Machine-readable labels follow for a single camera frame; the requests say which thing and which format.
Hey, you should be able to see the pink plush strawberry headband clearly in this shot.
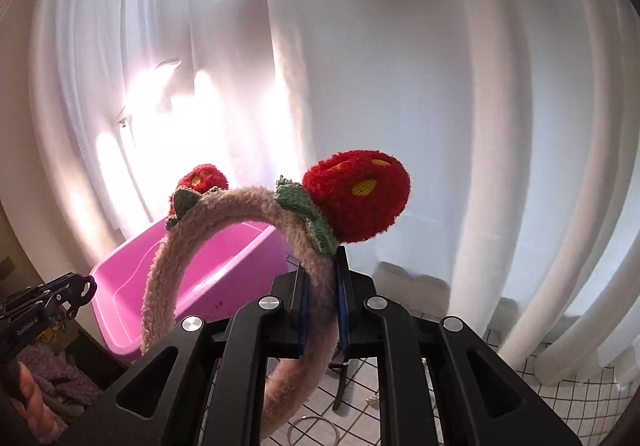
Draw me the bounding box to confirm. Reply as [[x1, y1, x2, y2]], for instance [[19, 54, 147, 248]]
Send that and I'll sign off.
[[141, 150, 411, 437]]

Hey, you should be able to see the person's left hand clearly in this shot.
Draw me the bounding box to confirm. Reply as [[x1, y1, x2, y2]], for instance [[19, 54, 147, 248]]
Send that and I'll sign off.
[[13, 362, 65, 445]]

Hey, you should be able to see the pink plastic bin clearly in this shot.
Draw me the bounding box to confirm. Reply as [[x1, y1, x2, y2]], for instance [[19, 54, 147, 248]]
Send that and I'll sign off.
[[91, 220, 288, 360]]

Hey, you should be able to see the purple fleece jacket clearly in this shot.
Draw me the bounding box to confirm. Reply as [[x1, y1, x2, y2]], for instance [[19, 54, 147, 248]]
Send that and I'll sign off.
[[17, 343, 103, 406]]

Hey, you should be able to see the black hairpin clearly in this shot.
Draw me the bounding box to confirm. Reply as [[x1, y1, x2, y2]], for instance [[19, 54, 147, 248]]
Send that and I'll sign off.
[[329, 359, 358, 414]]

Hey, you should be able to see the checkered white bed sheet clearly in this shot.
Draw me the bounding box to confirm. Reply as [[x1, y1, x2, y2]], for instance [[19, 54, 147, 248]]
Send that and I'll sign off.
[[263, 319, 639, 445]]

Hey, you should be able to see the large silver bangle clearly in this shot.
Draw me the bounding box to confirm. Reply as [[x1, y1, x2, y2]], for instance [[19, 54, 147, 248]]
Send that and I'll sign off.
[[286, 414, 342, 446]]

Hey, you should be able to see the white curtain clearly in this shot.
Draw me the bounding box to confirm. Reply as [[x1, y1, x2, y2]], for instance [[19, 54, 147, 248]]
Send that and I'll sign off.
[[1, 0, 639, 384]]

